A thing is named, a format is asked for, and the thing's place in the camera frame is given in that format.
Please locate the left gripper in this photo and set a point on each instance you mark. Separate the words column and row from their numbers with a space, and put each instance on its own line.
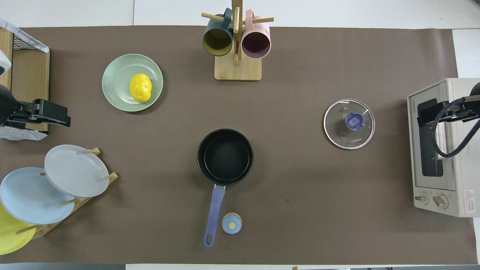
column 26, row 112

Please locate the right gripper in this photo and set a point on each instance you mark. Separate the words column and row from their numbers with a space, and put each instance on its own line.
column 467, row 108

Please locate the glass lid with blue knob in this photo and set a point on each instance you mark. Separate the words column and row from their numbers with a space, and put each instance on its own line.
column 350, row 138

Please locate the yellow potato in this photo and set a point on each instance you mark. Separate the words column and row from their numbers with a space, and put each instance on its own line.
column 140, row 87

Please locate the grey plate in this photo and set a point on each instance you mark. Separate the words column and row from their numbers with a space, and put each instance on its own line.
column 75, row 170

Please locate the pale green plate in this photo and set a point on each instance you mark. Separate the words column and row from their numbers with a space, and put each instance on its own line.
column 116, row 82

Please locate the light blue plate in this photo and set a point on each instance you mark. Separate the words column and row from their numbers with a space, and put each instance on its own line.
column 30, row 197

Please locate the wooden plate rack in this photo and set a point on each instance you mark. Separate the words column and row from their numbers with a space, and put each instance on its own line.
column 45, row 229

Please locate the yellow plate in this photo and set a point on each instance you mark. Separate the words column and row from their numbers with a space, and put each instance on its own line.
column 9, row 236

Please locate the wooden box with mesh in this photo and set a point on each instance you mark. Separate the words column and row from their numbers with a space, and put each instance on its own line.
column 22, row 135

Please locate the beige toaster oven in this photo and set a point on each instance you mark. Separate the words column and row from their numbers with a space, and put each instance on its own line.
column 459, row 168

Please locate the beige toaster oven knob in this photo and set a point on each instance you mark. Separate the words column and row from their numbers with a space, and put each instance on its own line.
column 440, row 201
column 422, row 198

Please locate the brown table mat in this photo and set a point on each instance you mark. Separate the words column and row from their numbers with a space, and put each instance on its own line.
column 318, row 206

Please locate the dark teal mug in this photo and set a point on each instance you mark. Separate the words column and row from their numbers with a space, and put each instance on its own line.
column 217, row 41

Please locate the wooden mug tree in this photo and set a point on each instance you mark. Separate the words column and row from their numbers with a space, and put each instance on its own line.
column 237, row 69

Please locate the pink mug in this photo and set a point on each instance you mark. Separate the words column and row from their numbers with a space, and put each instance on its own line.
column 256, row 44

